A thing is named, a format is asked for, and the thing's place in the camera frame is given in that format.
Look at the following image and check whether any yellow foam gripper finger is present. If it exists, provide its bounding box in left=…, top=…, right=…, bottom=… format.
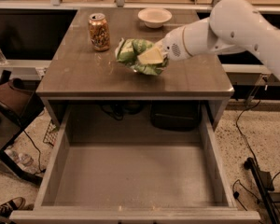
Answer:
left=137, top=47, right=163, bottom=64

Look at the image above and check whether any green jalapeno chip bag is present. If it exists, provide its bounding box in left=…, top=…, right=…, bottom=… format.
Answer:
left=115, top=38, right=168, bottom=76

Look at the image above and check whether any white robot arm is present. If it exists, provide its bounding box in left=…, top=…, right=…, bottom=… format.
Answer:
left=137, top=0, right=280, bottom=81

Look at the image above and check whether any white paper bowl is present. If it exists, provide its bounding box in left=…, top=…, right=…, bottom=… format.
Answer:
left=138, top=8, right=172, bottom=29

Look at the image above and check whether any black bag under table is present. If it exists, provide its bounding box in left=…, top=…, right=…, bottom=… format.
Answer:
left=150, top=101, right=202, bottom=132

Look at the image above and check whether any orange soda can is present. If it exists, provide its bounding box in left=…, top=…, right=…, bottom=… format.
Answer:
left=89, top=13, right=110, bottom=51

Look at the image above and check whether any grey open drawer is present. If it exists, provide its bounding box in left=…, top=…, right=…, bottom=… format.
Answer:
left=11, top=105, right=259, bottom=224

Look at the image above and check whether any dark brown side chair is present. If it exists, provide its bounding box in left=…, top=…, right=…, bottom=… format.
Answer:
left=0, top=70, right=44, bottom=186

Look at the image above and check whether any plastic bottle on floor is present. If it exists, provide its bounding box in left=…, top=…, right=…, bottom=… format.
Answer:
left=6, top=149, right=37, bottom=175

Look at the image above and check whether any black canvas sneaker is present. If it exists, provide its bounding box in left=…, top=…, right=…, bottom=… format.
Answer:
left=0, top=197, right=26, bottom=217

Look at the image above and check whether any wire mesh basket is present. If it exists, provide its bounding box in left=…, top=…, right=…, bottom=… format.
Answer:
left=43, top=120, right=58, bottom=146

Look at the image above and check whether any black stand with cables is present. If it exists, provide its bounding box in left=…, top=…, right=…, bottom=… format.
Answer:
left=232, top=75, right=280, bottom=224

